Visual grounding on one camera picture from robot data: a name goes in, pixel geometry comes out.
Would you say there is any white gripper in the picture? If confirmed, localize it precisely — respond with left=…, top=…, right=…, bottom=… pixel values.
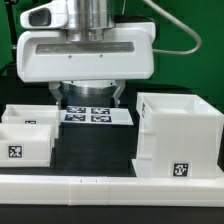
left=17, top=24, right=156, bottom=109

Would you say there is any white front drawer tray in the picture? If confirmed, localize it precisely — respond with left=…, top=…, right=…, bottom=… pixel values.
left=0, top=124, right=54, bottom=167

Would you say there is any white drawer tray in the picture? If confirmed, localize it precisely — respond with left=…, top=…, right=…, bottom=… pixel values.
left=0, top=124, right=54, bottom=167
left=1, top=104, right=61, bottom=139

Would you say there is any white drawer cabinet box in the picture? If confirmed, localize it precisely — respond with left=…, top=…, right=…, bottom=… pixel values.
left=133, top=92, right=224, bottom=179

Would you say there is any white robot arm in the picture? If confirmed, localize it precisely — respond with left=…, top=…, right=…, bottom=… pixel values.
left=17, top=0, right=156, bottom=105

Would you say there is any white rear drawer tray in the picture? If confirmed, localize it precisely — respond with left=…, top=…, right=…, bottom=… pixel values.
left=1, top=104, right=61, bottom=139

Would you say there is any white fiducial marker plate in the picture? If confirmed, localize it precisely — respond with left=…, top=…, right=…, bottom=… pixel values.
left=60, top=106, right=133, bottom=125

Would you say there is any white L-shaped border fence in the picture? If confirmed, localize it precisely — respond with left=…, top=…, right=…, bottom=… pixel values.
left=0, top=168, right=224, bottom=207

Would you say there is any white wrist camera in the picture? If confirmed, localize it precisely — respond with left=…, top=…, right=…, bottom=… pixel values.
left=20, top=0, right=69, bottom=30

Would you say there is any grey camera cable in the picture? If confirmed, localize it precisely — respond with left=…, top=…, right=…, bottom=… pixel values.
left=143, top=0, right=203, bottom=56

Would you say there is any black camera stand pole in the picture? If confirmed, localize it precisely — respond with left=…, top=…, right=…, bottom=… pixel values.
left=4, top=0, right=19, bottom=60

